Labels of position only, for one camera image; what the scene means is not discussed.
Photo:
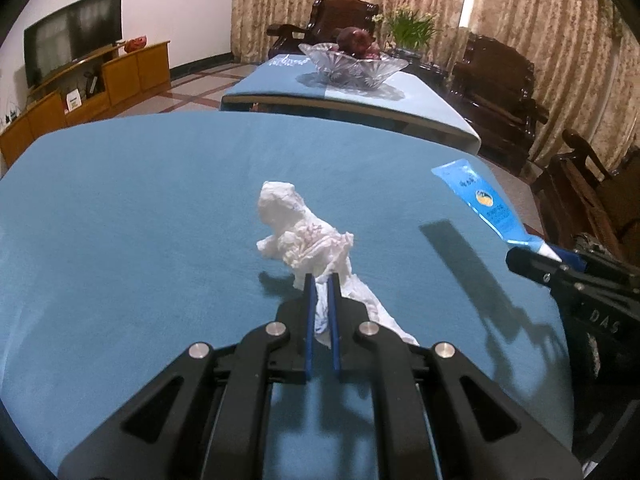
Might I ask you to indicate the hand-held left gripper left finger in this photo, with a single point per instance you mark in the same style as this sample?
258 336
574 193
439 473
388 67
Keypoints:
309 330

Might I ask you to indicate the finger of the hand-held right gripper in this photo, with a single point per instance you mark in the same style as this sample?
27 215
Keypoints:
575 260
535 267

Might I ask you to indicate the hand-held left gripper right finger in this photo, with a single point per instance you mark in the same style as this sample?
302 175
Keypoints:
336 330

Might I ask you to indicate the blue tube with white cap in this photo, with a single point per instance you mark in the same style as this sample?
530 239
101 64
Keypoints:
480 200

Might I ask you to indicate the large white tissue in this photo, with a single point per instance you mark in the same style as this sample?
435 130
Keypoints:
300 230

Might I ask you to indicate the dark wooden sofa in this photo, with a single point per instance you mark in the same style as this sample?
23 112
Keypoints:
600 200

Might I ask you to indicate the dark carved wooden armchair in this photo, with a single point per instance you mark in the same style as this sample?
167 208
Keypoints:
495 100
340 15

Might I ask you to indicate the two-tone blue tablecloth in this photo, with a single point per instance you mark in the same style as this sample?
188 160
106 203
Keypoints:
430 105

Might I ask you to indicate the dark wooden side table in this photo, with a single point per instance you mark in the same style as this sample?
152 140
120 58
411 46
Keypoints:
430 72

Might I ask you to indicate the beige patterned curtain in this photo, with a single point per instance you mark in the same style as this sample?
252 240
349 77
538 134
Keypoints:
550 15

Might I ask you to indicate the glass fruit bowl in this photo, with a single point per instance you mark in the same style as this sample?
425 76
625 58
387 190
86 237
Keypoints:
350 67

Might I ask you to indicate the green potted plant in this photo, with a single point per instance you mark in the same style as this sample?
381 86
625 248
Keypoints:
412 30

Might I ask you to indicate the large red apple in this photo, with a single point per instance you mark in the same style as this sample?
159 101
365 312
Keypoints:
352 40

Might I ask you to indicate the wooden television cabinet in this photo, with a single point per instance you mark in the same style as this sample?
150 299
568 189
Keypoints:
135 80

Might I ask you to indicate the dark bottle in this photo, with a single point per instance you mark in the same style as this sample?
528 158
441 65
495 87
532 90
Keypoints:
91 85

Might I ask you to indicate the small white box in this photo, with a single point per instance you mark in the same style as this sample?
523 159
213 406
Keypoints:
74 100

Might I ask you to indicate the red round ornament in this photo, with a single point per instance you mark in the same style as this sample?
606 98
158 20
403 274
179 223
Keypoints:
136 44

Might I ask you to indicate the flat screen television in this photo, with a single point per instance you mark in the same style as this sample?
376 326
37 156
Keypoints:
75 35

